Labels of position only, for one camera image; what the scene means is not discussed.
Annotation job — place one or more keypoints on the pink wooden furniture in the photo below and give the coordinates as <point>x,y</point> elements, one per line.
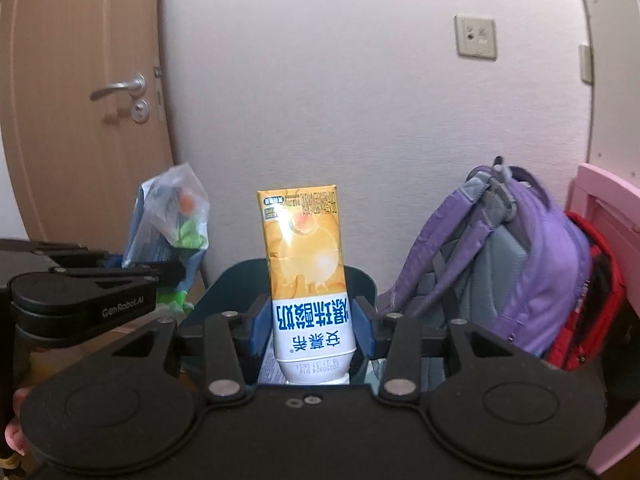
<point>616,195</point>

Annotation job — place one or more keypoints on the dark teal trash bin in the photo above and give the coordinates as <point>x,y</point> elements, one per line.
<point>230,285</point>

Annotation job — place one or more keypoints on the wooden door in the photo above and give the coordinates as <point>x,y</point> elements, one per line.
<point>65,160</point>

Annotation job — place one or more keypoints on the beige wall switch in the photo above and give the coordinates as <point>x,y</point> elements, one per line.
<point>586,63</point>

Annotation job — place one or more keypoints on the purple backpack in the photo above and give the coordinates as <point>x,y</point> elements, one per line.
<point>540,260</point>

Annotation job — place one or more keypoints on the yellow and white yogurt bottle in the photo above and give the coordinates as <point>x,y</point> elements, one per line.
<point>305,260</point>

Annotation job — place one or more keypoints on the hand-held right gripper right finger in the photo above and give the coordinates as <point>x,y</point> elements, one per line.
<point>364,325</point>

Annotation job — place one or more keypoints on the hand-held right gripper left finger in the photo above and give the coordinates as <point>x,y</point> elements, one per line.
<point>261,327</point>

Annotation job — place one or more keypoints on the round door lock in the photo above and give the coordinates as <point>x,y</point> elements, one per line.
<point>140,110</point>

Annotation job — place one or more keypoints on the beige wall socket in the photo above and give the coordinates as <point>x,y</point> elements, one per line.
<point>475,36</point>

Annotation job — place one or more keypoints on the clear and blue plastic bag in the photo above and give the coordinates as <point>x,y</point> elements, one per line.
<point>150,220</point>

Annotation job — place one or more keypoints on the person's left hand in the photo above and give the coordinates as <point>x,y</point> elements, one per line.
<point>15,425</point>

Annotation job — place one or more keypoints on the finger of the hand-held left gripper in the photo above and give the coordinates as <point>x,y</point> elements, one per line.
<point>125,272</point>
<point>55,254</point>

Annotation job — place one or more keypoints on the red bag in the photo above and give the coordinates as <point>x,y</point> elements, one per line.
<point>605,280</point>

